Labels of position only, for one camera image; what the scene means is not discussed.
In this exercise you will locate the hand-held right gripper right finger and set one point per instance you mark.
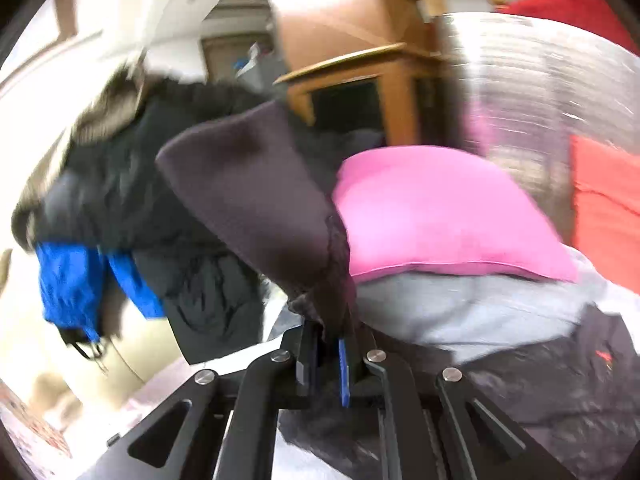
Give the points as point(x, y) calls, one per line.
point(344, 371)

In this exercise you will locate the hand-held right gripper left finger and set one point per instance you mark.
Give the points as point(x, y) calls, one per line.
point(306, 360)

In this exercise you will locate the black jacket with purple lining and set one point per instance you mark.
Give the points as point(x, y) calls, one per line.
point(250, 185)

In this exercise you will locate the grey blanket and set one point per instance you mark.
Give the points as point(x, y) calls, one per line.
point(450, 310)

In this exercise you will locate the magenta cloth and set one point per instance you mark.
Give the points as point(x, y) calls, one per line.
point(440, 210)

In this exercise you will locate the blue jacket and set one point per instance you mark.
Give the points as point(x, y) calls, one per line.
point(70, 280)

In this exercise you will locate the black coat with fur hood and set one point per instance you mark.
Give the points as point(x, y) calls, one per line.
point(125, 160)

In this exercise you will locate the red cloth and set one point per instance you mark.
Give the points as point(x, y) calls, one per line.
point(570, 10)
point(607, 210)

